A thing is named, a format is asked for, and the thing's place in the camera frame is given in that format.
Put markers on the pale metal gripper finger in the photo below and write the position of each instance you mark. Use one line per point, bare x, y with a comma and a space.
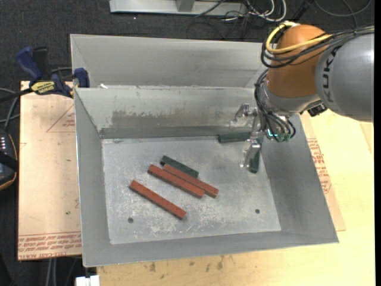
249, 156

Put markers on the dark green block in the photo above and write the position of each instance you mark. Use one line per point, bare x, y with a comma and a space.
180, 167
255, 163
233, 137

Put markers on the red-brown flat block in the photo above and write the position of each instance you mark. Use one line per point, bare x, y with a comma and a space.
157, 200
196, 182
175, 181

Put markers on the grey metal bin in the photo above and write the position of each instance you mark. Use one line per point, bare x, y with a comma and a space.
178, 115

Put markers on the brown cardboard board, red print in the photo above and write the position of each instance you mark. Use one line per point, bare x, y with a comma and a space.
47, 165

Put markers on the black cylinder on white bracket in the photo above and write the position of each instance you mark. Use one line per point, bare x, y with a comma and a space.
317, 109

